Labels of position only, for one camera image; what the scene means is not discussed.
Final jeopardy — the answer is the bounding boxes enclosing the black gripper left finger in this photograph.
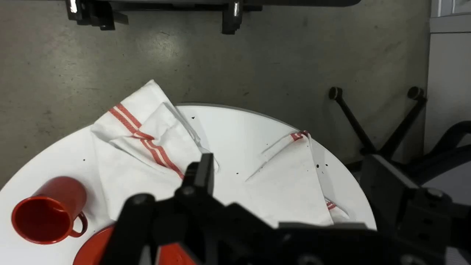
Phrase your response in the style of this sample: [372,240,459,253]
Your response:
[113,152,216,265]

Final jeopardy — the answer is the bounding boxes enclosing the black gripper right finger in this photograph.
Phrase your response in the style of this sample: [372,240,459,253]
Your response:
[359,153,471,265]

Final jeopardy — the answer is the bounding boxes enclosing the white towel with red stripes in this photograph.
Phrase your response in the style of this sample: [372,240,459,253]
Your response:
[91,80,205,206]

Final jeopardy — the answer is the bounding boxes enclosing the white folded towel red stripes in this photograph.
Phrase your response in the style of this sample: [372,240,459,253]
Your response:
[244,131,350,227]

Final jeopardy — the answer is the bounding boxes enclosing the black office chair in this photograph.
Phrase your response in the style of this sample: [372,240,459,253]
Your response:
[328,87,471,184]

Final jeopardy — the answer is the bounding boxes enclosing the large red plate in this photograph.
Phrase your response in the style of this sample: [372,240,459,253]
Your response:
[72,225,195,265]

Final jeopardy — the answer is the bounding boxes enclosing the red plastic mug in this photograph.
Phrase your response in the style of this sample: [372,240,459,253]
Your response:
[10,177,88,245]

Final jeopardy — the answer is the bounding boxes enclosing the white round pedestal table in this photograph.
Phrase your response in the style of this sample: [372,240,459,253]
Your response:
[0,103,378,265]

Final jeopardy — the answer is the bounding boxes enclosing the black desk frame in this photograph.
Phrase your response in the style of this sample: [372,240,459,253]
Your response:
[64,0,361,36]

